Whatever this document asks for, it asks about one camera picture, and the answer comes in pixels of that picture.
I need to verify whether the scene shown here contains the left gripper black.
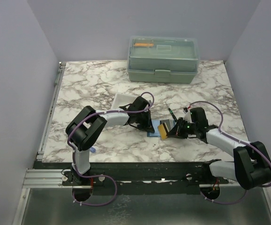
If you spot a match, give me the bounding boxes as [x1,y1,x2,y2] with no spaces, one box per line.
[135,110,154,133]

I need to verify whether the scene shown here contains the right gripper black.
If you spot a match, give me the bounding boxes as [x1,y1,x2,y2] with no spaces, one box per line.
[167,117,198,139]

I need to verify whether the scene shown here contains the blue leather card holder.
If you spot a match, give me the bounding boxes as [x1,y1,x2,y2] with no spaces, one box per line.
[147,120,161,137]

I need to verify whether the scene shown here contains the black stripe grey card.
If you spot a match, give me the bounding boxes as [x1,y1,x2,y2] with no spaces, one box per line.
[160,119,176,130]

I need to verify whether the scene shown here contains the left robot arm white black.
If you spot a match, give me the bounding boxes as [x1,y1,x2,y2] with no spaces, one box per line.
[63,92,155,185]

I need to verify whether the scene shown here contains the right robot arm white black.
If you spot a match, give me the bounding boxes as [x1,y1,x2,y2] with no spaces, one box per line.
[165,107,271,190]

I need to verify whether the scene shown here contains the white plastic card tray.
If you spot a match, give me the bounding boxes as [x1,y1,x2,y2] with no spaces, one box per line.
[111,92,137,109]

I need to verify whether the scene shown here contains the small green black screwdriver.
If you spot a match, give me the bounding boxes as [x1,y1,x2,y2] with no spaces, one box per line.
[165,103,178,122]

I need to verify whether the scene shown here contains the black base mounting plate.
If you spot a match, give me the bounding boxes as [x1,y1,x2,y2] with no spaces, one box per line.
[60,160,230,196]

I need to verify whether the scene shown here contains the green plastic toolbox clear lid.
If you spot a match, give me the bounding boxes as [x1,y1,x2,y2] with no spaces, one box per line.
[127,36,200,84]

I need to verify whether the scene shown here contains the orange tool inside toolbox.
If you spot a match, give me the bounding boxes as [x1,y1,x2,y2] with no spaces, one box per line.
[134,43,154,47]

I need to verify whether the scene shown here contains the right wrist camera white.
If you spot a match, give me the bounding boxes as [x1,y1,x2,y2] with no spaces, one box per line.
[184,111,192,123]

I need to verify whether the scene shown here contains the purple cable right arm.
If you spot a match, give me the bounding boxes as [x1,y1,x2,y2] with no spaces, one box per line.
[184,101,271,205]

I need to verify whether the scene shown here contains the blue red handled screwdriver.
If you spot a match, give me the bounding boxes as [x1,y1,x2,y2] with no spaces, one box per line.
[90,147,96,153]

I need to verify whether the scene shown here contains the aluminium rail frame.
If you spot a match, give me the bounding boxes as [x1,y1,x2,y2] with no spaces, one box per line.
[16,61,271,225]

